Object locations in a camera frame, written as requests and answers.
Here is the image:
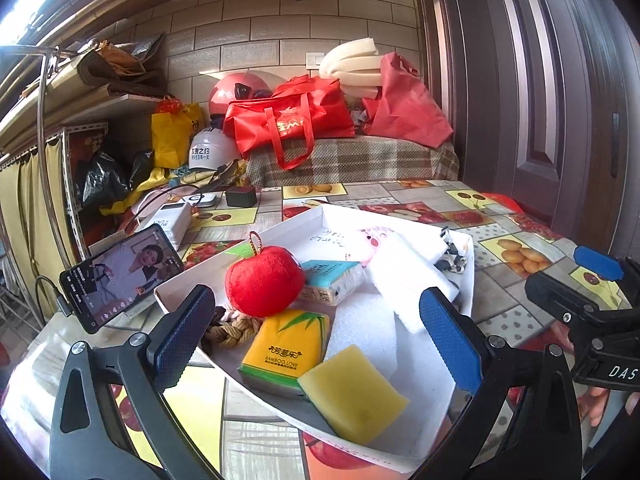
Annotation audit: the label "black power adapter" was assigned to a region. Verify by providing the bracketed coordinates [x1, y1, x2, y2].
[225, 185, 257, 207]

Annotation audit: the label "white foam rolls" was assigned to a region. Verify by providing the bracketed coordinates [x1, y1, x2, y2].
[318, 38, 383, 101]

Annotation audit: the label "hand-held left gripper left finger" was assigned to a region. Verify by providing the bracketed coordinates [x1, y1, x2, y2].
[50, 284, 217, 480]

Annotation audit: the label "brown metal door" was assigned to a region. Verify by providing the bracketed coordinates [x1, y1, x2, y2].
[415, 0, 640, 261]

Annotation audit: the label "yellow tissue packet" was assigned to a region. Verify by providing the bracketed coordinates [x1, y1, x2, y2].
[237, 309, 331, 396]

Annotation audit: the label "plain red non-woven bag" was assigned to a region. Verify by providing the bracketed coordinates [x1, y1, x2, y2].
[361, 51, 454, 149]

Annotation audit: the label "black and white cloth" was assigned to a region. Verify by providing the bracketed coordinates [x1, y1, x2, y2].
[435, 227, 471, 273]

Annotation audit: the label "black phone cable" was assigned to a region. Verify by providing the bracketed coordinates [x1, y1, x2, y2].
[34, 275, 73, 317]

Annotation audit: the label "red tote bag with handles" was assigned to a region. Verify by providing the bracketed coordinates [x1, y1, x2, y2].
[222, 75, 356, 171]

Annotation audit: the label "white power bank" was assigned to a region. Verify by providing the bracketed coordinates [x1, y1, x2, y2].
[147, 201, 193, 251]

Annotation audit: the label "green and yellow scouring sponge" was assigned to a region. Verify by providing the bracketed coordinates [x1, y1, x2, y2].
[297, 344, 411, 446]

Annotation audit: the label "white shallow cardboard box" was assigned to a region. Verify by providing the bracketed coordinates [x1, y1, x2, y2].
[154, 203, 475, 475]

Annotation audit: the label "yellow curtain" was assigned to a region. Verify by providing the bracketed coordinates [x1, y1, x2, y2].
[0, 140, 81, 311]

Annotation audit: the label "fruit print tablecloth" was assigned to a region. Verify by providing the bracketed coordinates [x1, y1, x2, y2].
[0, 180, 640, 480]

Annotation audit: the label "grey metal shelf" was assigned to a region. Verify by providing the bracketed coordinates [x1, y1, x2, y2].
[60, 92, 166, 246]

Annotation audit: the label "pink plush ball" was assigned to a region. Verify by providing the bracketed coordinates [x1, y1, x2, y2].
[357, 226, 401, 266]

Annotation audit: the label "brown braided rope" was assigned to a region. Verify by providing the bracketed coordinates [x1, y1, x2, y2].
[202, 305, 263, 348]

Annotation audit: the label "person's right hand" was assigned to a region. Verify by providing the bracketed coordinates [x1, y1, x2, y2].
[582, 386, 640, 428]

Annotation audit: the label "white foam sheet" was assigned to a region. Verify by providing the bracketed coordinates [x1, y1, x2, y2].
[367, 232, 461, 333]
[325, 295, 401, 376]

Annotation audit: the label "black smartphone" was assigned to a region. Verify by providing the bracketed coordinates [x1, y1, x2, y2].
[59, 224, 186, 335]

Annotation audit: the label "crumpled yellow plastic bag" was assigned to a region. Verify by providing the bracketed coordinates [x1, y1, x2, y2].
[100, 167, 201, 216]

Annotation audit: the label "plaid blanket covered box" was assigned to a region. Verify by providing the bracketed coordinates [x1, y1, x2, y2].
[243, 135, 460, 188]

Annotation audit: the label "red plush apple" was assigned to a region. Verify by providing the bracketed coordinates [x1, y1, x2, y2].
[225, 232, 306, 318]

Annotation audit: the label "pink helmet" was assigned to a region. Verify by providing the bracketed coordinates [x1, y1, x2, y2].
[208, 71, 286, 118]

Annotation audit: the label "white helmet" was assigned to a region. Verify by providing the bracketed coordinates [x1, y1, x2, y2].
[188, 127, 243, 171]

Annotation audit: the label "teal tissue packet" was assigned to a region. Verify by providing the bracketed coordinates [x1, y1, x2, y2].
[300, 259, 363, 306]

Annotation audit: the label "chrome tube rack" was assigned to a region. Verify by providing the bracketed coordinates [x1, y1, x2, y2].
[0, 45, 101, 281]

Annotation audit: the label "yellow gift bag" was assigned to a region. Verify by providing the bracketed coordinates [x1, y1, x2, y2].
[151, 96, 203, 168]

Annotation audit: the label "black plastic bag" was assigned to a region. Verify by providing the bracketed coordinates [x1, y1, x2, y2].
[75, 150, 153, 208]

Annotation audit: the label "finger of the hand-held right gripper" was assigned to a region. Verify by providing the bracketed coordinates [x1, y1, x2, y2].
[574, 245, 640, 286]
[524, 270, 640, 361]

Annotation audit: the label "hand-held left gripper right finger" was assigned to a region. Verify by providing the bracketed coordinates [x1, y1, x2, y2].
[415, 287, 586, 480]

